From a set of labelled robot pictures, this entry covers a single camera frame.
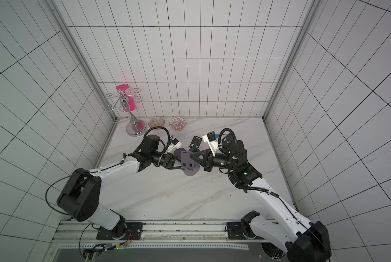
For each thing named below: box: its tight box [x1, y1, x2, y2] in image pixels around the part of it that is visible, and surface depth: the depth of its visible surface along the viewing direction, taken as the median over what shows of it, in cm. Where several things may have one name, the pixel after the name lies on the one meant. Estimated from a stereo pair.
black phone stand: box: [187, 135, 203, 153], surface depth 98 cm
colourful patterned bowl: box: [169, 116, 188, 131], surface depth 116 cm
